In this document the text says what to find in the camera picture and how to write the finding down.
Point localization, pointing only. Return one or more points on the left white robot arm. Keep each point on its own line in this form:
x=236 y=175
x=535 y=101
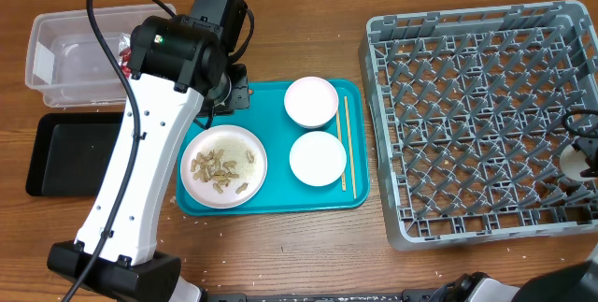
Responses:
x=181 y=67

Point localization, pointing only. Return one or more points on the white cup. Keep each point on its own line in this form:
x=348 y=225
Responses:
x=572 y=163

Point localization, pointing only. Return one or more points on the white round plate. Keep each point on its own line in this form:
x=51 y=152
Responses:
x=235 y=141

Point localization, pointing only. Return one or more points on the clear plastic bin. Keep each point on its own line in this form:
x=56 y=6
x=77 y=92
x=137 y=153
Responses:
x=67 y=65

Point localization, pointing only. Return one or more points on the white bowl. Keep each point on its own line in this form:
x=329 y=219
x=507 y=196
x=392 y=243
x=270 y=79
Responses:
x=314 y=159

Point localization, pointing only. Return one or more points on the grey dishwasher rack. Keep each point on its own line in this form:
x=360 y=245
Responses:
x=471 y=109

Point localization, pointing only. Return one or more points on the red snack wrapper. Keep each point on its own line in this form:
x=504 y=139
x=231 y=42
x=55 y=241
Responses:
x=124 y=54

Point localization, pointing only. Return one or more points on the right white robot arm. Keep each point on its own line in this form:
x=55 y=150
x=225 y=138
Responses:
x=573 y=283

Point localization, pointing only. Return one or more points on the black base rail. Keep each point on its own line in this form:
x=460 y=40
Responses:
x=408 y=295

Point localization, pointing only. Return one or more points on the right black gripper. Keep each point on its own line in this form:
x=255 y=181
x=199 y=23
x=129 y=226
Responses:
x=589 y=148

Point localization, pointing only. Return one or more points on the teal serving tray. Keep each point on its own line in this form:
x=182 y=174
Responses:
x=282 y=192

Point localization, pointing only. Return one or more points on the peanut shells pile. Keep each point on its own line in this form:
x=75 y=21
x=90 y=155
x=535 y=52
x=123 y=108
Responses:
x=212 y=167

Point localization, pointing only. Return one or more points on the pink bowl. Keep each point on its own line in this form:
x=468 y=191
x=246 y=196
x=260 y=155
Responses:
x=311 y=102

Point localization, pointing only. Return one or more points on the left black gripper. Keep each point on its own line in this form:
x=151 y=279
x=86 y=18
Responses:
x=239 y=97

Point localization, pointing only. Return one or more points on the wooden chopstick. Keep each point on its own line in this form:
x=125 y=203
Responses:
x=351 y=156
x=342 y=158

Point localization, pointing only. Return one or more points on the black plastic tray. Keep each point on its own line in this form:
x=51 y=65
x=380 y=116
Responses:
x=71 y=153

